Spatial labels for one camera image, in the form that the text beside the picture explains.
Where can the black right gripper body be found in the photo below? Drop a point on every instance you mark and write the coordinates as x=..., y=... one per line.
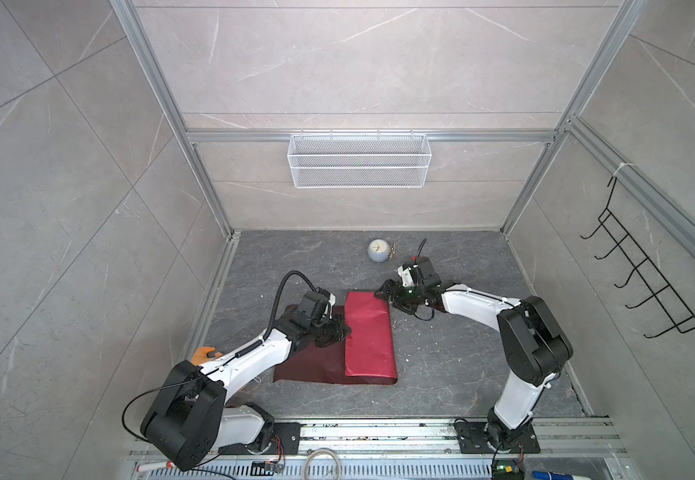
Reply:
x=406, y=298

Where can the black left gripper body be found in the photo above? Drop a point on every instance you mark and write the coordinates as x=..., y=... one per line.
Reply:
x=328, y=331

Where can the dark red wrapping paper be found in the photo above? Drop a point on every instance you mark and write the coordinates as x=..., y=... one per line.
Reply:
x=366, y=357

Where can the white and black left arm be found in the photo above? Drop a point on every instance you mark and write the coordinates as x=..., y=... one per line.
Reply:
x=190, y=416

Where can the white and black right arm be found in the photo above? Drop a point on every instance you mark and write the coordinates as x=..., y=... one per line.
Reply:
x=535, y=346

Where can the small round white clock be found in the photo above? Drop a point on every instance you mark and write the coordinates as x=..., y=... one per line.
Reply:
x=379, y=250

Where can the orange plush toy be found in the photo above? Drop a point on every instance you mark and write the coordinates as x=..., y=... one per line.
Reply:
x=205, y=354

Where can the blue and white marker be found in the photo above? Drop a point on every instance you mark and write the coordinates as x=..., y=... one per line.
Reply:
x=546, y=475

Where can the red and white marker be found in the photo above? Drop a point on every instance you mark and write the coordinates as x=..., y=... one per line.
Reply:
x=153, y=466

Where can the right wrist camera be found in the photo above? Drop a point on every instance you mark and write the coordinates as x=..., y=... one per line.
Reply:
x=419, y=273

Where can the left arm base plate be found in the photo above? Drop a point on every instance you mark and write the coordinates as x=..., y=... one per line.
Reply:
x=284, y=437

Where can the white wire mesh basket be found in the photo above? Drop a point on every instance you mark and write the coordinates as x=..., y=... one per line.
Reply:
x=379, y=160

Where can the aluminium front rail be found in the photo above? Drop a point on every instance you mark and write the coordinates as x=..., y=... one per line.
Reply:
x=412, y=448

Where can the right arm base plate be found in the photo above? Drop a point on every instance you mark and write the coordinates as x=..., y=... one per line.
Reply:
x=483, y=437

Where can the black wire hook rack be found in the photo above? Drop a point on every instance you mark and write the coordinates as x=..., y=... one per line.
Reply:
x=642, y=266

